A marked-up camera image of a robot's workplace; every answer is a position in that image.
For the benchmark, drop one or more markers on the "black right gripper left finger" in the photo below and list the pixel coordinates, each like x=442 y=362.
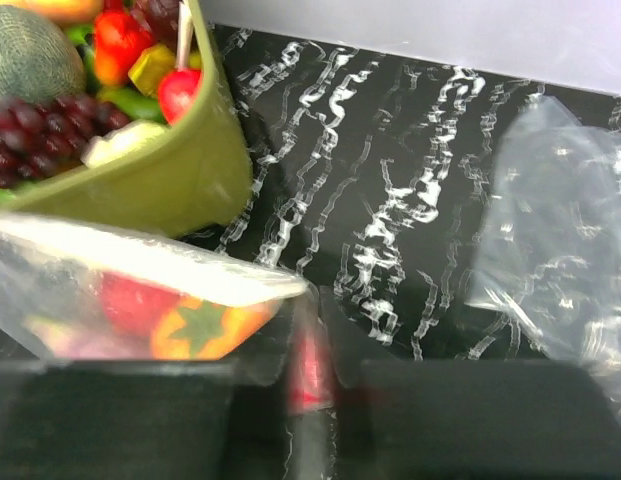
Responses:
x=139 y=420

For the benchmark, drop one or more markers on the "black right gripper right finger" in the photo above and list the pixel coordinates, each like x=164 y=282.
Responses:
x=451 y=419

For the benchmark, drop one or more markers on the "dotted clear zip bag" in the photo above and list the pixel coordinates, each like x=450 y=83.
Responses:
x=85 y=292

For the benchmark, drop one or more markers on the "red apple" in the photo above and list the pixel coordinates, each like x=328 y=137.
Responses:
x=133 y=307
x=176 y=93

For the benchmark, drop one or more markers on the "red yellow peach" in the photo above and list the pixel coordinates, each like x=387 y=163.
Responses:
x=201 y=330

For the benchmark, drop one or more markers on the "red zipper clear bag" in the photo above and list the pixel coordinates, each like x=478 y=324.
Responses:
x=550 y=241

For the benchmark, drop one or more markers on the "black marbled table mat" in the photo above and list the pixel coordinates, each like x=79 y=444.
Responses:
x=371 y=173

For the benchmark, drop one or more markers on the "white cauliflower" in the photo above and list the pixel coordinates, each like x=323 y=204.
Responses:
x=121 y=142

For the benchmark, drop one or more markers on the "olive green plastic bin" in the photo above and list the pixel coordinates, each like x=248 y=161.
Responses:
x=198 y=173

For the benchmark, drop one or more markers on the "dark purple grape bunch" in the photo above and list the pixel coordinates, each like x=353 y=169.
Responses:
x=38 y=141

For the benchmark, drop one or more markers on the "green vegetable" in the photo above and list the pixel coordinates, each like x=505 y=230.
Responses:
x=132 y=103

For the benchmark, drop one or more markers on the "red apple in bin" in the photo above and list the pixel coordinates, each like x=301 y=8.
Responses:
x=176 y=93

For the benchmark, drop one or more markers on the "green broccoli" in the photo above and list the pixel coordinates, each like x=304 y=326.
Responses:
x=37 y=61

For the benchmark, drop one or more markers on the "olive yellow block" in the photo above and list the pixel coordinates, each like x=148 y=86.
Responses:
x=150 y=68

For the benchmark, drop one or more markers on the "red orange fruit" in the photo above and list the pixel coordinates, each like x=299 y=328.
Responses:
x=119 y=42

